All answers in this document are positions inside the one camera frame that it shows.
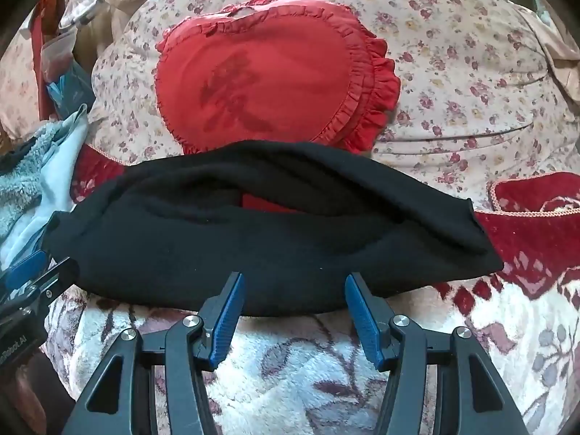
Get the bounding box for black pants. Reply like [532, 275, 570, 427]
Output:
[45, 140, 506, 318]

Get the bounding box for beige floral quilt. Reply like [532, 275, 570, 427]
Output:
[88, 0, 580, 218]

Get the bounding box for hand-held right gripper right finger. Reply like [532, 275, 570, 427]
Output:
[344, 273, 522, 435]

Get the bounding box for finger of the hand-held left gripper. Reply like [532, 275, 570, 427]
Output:
[0, 250, 81, 313]

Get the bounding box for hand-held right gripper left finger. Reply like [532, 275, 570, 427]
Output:
[61, 272, 248, 435]

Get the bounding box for red heart-shaped frilled pillow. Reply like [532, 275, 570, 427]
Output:
[154, 0, 402, 157]

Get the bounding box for red and white floral blanket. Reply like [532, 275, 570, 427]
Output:
[41, 142, 580, 435]

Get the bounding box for grey fuzzy coat blue lining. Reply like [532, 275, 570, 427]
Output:
[0, 104, 91, 277]

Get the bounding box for blue plastic bag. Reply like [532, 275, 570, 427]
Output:
[45, 61, 97, 119]

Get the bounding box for beige cloth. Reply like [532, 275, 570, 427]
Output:
[521, 7, 580, 109]

